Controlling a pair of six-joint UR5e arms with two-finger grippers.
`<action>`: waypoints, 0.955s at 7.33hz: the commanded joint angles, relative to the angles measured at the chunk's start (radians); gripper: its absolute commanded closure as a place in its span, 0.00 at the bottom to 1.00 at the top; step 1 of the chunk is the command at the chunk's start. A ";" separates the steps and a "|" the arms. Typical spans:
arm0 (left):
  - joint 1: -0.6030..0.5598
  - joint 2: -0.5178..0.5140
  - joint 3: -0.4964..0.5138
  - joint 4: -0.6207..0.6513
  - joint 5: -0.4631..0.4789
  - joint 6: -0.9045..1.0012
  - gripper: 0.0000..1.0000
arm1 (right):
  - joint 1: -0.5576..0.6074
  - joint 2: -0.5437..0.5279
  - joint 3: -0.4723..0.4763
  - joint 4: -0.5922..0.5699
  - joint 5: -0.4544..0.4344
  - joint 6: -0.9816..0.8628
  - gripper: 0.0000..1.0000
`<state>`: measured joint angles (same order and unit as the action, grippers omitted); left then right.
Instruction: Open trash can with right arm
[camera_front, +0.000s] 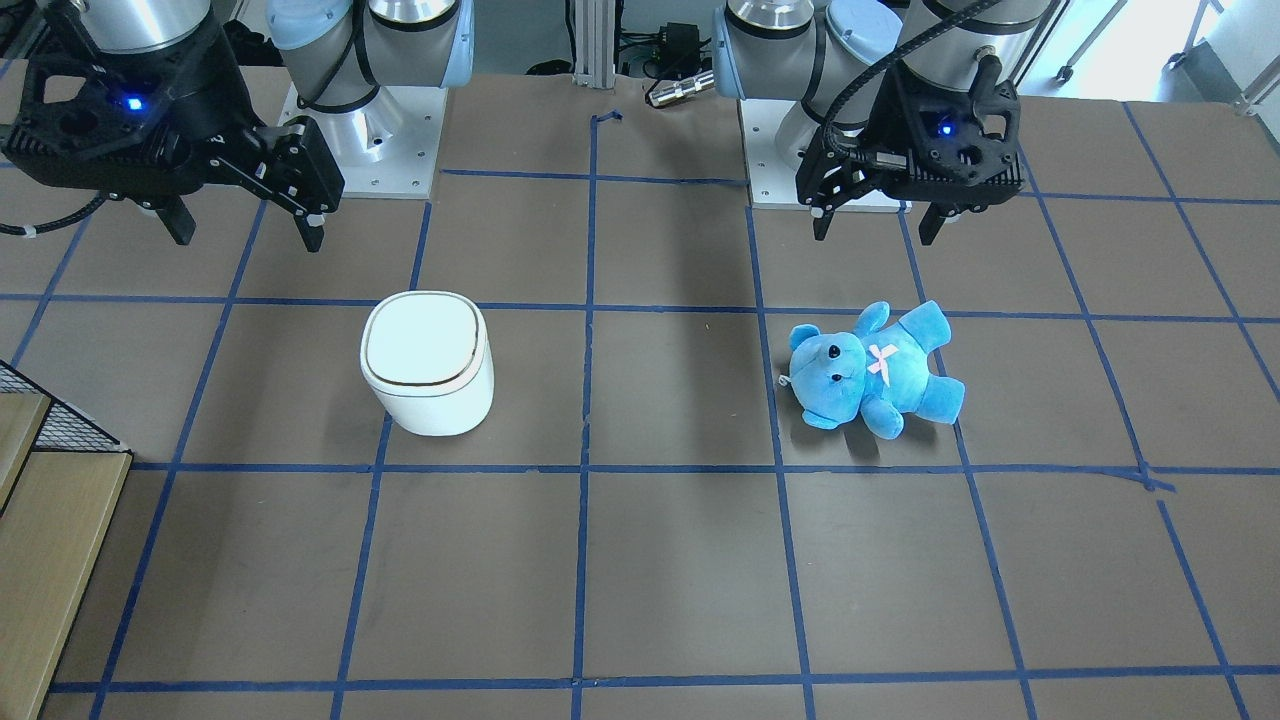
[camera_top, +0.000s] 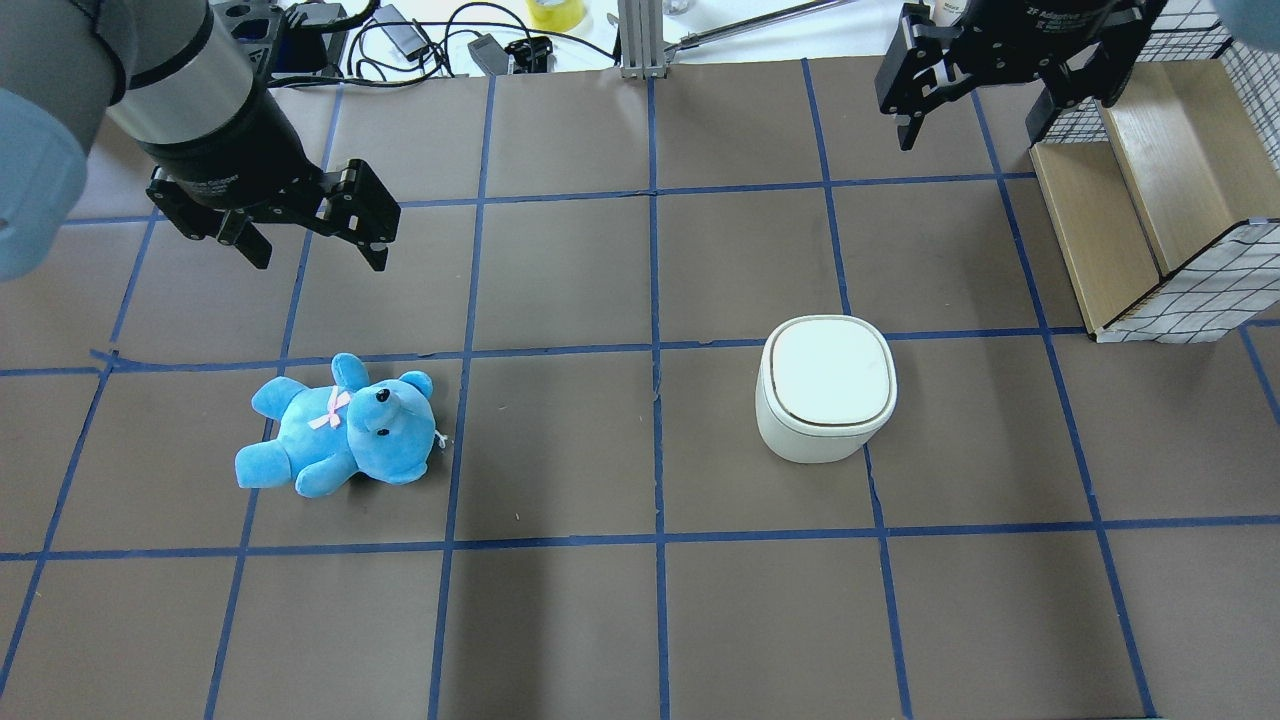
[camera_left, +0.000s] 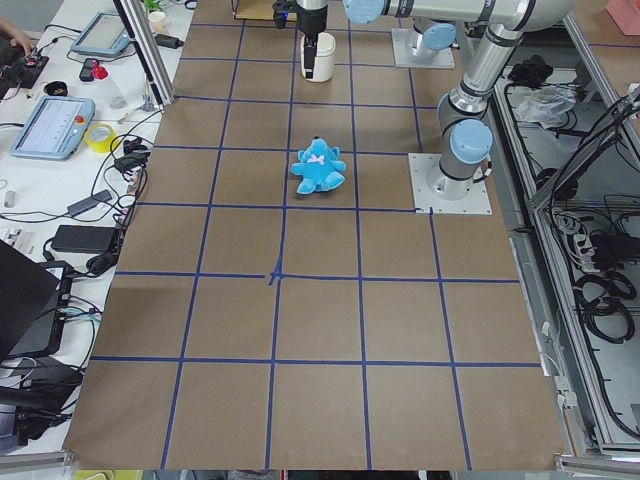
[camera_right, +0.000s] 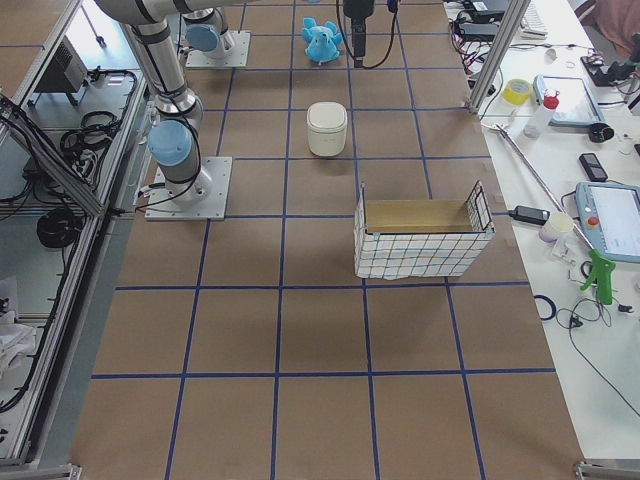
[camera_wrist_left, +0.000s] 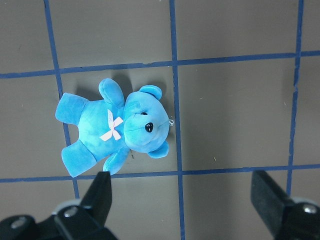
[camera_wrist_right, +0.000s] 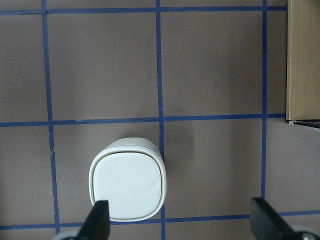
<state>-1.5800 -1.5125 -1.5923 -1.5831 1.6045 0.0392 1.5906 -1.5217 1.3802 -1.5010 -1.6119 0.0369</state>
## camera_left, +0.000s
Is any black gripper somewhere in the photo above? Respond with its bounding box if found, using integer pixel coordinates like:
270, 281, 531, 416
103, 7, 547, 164
295, 0, 328, 79

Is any white trash can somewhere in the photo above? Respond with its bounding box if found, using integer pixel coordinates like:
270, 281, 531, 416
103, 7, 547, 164
300, 32, 336, 83

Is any blue teddy bear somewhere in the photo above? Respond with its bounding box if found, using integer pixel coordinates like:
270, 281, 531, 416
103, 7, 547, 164
291, 137, 346, 195

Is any white paper cup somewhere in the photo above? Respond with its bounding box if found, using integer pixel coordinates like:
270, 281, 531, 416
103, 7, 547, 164
148, 10, 168, 35

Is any clear bottle red cap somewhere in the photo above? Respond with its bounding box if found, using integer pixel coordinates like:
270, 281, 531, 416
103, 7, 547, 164
92, 60, 126, 109

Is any far teach pendant tablet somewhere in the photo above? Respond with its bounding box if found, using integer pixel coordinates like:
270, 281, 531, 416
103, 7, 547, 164
70, 12, 130, 58

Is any teach pendant tablet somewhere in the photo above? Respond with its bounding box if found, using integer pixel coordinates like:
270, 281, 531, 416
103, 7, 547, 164
70, 12, 130, 58
10, 96, 95, 161

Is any black remote phone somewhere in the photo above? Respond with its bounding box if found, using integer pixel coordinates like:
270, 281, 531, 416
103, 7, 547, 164
79, 58, 99, 83

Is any yellow tape roll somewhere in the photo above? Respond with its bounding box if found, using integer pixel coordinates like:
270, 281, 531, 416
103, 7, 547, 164
83, 123, 118, 153

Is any near teach pendant tablet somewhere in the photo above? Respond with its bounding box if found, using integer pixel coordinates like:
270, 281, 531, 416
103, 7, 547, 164
10, 96, 95, 161

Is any black power adapter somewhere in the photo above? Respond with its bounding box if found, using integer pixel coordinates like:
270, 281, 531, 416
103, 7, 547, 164
51, 225, 118, 254

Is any black laptop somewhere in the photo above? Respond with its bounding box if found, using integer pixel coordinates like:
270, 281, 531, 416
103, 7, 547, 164
1, 242, 72, 360

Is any aluminium frame post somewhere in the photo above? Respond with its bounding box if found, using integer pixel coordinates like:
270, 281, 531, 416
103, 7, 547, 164
113, 0, 175, 106

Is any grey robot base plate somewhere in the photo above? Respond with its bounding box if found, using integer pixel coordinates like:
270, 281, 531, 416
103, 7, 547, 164
408, 153, 492, 215

